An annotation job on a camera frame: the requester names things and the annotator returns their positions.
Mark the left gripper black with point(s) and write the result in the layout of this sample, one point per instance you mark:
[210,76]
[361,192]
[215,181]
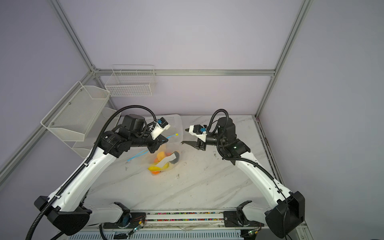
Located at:
[153,142]

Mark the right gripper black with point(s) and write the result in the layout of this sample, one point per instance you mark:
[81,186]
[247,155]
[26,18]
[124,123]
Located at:
[200,144]

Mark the yellow lemon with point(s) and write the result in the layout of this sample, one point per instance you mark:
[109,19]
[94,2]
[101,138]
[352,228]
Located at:
[161,156]

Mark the clear zip top bag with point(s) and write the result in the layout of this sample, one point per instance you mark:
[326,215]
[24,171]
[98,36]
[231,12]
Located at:
[146,158]

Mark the cream white garlic bulb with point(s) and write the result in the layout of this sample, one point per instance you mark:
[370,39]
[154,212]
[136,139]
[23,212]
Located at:
[164,161]

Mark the black round food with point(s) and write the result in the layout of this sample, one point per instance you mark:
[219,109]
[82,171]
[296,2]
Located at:
[175,157]

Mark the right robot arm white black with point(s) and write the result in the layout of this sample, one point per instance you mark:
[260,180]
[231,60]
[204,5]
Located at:
[285,210]

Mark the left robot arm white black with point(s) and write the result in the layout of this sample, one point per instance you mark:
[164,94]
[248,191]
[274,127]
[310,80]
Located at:
[65,209]

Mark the lower white mesh shelf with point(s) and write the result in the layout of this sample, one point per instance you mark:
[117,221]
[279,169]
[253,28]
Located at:
[83,148]

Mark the white mesh shelf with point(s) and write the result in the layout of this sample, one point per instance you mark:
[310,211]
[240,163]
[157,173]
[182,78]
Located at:
[73,117]
[83,148]

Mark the upper white mesh shelf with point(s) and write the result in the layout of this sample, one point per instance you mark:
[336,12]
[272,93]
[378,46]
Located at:
[73,117]

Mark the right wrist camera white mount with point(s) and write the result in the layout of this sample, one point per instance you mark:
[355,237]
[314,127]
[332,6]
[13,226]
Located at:
[200,132]

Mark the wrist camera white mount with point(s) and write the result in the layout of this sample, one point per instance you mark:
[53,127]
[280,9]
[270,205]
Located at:
[200,132]
[161,125]

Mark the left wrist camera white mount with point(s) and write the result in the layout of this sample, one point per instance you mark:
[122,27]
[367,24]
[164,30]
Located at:
[161,125]

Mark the white wire wall basket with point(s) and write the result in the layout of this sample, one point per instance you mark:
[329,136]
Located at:
[132,81]

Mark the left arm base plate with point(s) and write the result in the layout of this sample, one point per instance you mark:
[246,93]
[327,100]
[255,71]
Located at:
[128,221]

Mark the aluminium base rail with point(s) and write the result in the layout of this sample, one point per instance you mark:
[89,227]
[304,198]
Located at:
[177,225]

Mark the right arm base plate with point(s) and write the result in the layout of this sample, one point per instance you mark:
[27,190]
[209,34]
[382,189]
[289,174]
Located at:
[238,219]

